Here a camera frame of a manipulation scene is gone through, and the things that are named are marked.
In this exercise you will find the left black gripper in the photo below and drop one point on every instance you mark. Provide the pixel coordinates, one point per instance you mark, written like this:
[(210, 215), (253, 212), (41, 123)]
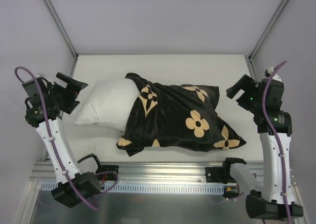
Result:
[(62, 93)]

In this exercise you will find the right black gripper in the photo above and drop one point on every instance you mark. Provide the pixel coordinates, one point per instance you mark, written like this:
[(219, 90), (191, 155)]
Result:
[(246, 94)]

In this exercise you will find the white pillow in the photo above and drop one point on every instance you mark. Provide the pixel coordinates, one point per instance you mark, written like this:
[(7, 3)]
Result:
[(109, 104)]

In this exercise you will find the black pillowcase with beige flowers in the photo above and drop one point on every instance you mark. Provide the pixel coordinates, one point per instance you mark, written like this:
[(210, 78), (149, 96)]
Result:
[(181, 116)]

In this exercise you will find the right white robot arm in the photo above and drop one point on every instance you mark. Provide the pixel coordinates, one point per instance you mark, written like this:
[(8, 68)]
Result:
[(272, 199)]

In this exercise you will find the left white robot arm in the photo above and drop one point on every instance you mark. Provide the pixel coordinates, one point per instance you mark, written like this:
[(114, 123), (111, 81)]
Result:
[(45, 103)]

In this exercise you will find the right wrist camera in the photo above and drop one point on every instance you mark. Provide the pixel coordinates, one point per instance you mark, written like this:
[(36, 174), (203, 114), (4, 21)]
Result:
[(271, 73)]

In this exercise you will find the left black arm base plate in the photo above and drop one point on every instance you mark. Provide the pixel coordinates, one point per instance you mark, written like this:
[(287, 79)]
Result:
[(107, 172)]

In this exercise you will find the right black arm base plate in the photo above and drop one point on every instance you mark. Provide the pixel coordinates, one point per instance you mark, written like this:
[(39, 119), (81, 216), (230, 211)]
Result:
[(218, 175)]

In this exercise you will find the aluminium mounting rail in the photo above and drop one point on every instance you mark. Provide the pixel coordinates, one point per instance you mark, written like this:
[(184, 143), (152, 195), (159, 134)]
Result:
[(188, 173)]

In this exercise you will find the slotted cable duct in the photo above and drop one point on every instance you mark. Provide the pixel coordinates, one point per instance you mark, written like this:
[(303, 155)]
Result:
[(171, 188)]

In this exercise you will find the right aluminium frame post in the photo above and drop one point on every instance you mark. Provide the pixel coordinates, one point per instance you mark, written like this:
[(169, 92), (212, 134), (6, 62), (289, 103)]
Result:
[(267, 30)]

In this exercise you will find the aluminium frame post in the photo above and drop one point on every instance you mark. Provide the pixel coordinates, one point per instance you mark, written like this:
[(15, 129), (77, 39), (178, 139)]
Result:
[(267, 30), (57, 21)]

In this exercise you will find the left aluminium frame post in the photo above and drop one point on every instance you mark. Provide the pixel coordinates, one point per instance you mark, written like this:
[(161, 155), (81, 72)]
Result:
[(57, 21)]

